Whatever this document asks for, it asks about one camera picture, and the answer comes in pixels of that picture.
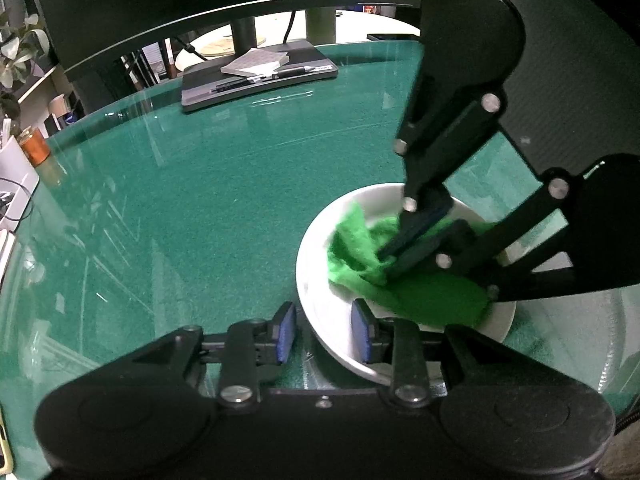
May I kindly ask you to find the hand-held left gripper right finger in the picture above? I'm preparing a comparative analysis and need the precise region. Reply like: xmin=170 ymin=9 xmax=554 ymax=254
xmin=351 ymin=299 xmax=511 ymax=407

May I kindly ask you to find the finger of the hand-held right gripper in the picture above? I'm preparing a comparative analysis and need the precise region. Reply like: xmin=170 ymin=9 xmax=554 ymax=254
xmin=390 ymin=172 xmax=576 ymax=302
xmin=377 ymin=92 xmax=503 ymax=261

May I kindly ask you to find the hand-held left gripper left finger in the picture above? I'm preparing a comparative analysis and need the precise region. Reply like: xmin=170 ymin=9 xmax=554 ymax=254
xmin=131 ymin=301 xmax=297 ymax=407

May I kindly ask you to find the white bowl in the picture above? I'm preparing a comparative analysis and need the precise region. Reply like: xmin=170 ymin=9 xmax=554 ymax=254
xmin=295 ymin=182 xmax=517 ymax=387

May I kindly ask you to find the green cleaning cloth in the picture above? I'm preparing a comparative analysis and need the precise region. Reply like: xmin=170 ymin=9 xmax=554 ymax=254
xmin=326 ymin=202 xmax=493 ymax=333

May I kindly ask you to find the black pen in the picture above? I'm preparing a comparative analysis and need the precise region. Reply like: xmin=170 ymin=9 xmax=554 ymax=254
xmin=210 ymin=65 xmax=307 ymax=93

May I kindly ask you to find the grey notepad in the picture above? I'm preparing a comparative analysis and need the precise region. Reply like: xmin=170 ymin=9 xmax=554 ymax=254
xmin=220 ymin=49 xmax=291 ymax=77

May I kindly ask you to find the black monitor stand base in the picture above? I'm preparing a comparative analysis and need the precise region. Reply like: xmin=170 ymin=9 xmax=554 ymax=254
xmin=180 ymin=39 xmax=340 ymax=113

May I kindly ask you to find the round wooden board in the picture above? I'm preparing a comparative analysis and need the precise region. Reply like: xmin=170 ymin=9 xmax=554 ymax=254
xmin=176 ymin=30 xmax=266 ymax=72

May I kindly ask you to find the orange jar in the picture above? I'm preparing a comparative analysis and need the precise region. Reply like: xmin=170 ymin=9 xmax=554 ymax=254
xmin=17 ymin=127 xmax=53 ymax=168

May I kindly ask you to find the grey desk organizer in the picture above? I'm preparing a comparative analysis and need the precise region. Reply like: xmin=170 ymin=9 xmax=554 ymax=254
xmin=0 ymin=135 xmax=41 ymax=211

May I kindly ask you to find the potted plant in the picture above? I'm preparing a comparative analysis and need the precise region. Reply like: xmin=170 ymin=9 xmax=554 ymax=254
xmin=0 ymin=12 xmax=51 ymax=111

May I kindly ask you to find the black cable bundle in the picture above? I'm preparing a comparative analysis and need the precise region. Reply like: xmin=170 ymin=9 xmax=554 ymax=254
xmin=0 ymin=177 xmax=33 ymax=223

